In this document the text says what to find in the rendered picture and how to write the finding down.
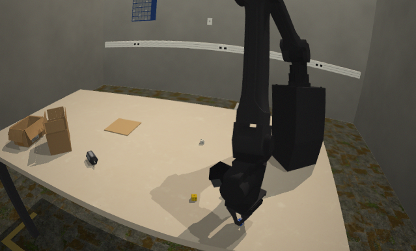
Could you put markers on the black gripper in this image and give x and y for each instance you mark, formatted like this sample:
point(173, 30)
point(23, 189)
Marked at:
point(246, 208)

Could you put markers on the tan flat mat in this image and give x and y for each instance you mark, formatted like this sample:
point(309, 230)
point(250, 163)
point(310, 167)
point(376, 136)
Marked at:
point(122, 126)

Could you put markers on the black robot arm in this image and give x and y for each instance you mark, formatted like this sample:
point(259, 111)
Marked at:
point(247, 171)

